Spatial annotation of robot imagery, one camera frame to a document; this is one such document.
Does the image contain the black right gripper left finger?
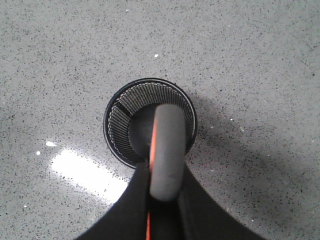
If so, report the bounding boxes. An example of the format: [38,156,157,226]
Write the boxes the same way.
[77,162,150,240]

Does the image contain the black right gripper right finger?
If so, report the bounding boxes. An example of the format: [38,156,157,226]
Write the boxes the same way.
[177,161,267,240]

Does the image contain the grey orange scissors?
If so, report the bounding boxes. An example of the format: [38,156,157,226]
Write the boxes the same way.
[146,104,186,240]

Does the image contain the black mesh bucket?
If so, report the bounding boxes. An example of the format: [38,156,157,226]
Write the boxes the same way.
[103,78,198,169]

